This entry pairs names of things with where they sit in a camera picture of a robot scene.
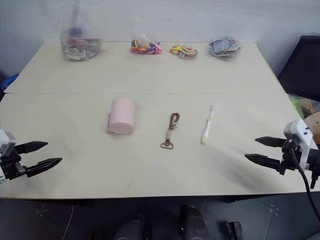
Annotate pink plastic cup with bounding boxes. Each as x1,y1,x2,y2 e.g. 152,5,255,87
104,97,137,135

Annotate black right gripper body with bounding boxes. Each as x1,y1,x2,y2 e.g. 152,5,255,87
276,138,303,176

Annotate green plastic pieces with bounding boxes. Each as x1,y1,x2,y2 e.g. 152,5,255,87
287,93,306,121

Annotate bag of colourful hair ties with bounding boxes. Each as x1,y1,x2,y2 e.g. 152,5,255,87
129,17,164,56

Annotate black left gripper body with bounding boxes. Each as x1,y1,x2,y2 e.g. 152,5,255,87
0,149,28,181

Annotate small black ribbed block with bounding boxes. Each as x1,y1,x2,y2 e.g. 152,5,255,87
225,219,244,240

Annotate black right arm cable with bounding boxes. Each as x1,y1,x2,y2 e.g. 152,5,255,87
289,146,320,219

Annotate blue round container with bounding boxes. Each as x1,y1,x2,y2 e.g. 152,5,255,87
0,73,20,92

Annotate white yellow toothbrush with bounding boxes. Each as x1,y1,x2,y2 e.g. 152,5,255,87
200,105,217,146

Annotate brown wooden spool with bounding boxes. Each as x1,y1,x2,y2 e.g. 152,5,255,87
299,98,320,146

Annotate bag of glittery grey pieces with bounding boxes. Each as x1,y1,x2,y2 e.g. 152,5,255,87
208,35,244,60

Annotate large clear bag mixed items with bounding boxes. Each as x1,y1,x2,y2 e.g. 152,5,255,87
41,0,105,62

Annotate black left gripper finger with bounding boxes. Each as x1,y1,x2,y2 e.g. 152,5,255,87
24,157,63,179
14,141,49,155

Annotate black chair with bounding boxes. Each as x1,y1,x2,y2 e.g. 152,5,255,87
276,34,320,101

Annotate bag of red yellow bands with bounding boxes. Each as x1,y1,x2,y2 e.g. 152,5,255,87
169,41,200,60

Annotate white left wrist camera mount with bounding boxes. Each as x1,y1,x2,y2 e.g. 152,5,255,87
0,129,17,158

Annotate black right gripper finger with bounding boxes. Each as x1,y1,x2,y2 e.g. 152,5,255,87
244,153,283,172
254,136,285,149

